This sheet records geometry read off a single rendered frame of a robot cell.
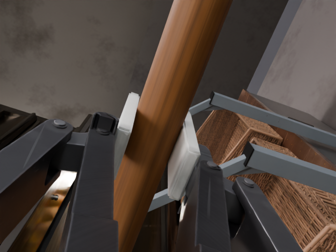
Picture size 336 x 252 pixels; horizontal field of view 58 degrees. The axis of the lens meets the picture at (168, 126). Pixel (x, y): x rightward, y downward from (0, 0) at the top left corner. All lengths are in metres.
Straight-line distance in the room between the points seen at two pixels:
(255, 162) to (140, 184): 0.49
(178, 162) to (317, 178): 0.59
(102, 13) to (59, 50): 0.57
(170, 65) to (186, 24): 0.02
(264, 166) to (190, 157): 0.52
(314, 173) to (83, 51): 2.80
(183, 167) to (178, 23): 0.07
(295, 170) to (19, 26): 3.06
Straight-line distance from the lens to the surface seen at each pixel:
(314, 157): 1.14
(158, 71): 0.17
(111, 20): 3.15
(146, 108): 0.17
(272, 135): 1.31
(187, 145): 0.16
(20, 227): 0.94
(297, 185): 0.90
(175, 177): 0.16
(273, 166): 0.68
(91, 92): 3.32
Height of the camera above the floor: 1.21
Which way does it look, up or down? 8 degrees down
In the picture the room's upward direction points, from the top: 72 degrees counter-clockwise
